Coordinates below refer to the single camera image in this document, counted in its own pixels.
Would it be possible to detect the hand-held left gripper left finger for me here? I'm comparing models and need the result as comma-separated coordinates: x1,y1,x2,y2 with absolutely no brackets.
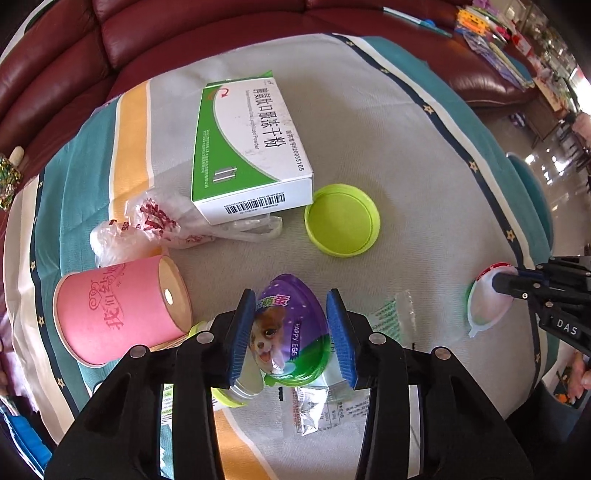
44,288,257,480

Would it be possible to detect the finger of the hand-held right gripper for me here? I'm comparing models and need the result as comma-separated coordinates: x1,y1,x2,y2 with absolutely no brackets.
512,264,555,278
492,271,546,302

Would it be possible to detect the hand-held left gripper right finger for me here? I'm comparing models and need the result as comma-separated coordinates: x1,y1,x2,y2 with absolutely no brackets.
325,288,532,480

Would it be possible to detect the red and white egg half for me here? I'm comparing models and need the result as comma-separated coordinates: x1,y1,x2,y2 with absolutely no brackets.
466,262,518,339

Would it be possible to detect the purple egg toy green base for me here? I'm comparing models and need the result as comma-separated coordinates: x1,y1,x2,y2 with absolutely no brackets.
249,273,334,387

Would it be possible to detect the teal plastic bin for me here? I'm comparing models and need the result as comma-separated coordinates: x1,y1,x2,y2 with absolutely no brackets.
507,154,555,252

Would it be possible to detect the lime green round lid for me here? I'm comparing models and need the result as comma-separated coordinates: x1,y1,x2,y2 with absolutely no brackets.
304,184,382,257

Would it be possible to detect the clear plastic bag red print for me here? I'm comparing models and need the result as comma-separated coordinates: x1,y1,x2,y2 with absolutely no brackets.
89,187,283,268

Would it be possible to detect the person's right hand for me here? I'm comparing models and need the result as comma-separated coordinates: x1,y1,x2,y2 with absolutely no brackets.
570,353,591,400

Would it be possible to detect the white jar with green rim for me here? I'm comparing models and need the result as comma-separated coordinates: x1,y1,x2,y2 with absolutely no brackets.
159,320,264,480

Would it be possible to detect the clear plastic wrapper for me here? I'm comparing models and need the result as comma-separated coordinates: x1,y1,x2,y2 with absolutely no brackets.
279,290,419,439

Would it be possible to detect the pink paper cup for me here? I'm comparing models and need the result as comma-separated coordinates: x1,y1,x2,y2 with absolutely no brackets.
52,255,194,367

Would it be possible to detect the teal striped printed blanket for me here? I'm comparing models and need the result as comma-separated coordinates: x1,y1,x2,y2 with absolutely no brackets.
2,32,555,480

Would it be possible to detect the wooden cabinet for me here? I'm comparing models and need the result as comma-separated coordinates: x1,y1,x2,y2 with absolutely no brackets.
517,83,583,144

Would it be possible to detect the green and white medicine box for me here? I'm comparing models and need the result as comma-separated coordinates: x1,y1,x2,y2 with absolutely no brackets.
191,69,315,226

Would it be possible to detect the pile of colourful toys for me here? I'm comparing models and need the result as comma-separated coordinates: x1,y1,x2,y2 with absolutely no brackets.
455,0,536,88

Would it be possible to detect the blue plastic item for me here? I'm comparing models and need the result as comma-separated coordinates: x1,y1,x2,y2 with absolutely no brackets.
0,401,51,467

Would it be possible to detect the teal book on sofa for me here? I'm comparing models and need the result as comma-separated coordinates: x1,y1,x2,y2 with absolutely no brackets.
382,6,453,38

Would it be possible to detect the dark red leather sofa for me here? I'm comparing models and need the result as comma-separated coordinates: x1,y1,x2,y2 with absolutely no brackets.
0,0,541,158

